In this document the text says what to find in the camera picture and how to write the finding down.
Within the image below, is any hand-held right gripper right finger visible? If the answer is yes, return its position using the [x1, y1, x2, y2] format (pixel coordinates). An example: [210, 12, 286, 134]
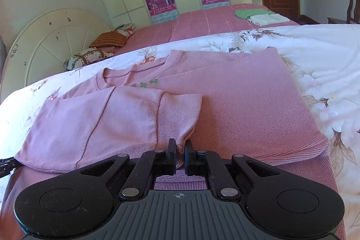
[184, 139, 279, 200]

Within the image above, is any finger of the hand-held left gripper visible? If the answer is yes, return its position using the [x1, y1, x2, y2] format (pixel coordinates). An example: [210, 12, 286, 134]
[0, 157, 15, 177]

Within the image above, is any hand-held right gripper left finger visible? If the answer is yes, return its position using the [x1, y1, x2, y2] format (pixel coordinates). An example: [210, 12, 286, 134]
[74, 139, 178, 201]

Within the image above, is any pink knit sweater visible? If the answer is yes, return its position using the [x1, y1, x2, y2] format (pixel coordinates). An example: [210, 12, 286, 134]
[0, 47, 346, 240]

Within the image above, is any white brown patterned pillow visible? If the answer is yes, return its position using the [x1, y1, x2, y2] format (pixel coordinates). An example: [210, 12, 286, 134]
[64, 48, 114, 70]

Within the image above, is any brown striped pillow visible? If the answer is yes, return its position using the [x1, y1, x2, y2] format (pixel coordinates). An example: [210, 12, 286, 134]
[89, 32, 130, 49]

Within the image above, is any cream round headboard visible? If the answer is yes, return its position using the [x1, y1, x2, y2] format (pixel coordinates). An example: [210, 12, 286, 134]
[0, 7, 113, 103]

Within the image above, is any floral pillow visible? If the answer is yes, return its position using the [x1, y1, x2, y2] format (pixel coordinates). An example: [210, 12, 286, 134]
[111, 23, 137, 37]

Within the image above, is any pink checked bedsheet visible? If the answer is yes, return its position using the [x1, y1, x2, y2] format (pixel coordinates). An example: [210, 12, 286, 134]
[112, 2, 300, 56]

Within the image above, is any green folded cloth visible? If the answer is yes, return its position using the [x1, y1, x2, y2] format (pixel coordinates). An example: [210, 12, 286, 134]
[235, 9, 275, 19]

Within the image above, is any white folded cloth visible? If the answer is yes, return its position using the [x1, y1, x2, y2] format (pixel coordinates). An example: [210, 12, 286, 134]
[247, 13, 290, 26]

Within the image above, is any white floral blanket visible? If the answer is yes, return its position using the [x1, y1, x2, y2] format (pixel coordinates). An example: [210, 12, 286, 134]
[0, 23, 360, 240]

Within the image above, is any dark wooden chair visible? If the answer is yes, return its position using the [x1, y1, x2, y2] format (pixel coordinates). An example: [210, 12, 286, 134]
[328, 0, 360, 25]

